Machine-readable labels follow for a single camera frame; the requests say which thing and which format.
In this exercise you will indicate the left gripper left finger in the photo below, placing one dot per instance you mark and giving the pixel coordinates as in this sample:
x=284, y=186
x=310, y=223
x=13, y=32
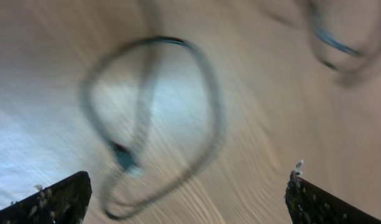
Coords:
x=65, y=202

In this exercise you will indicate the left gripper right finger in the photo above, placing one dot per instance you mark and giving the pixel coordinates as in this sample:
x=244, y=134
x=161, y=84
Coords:
x=309, y=204

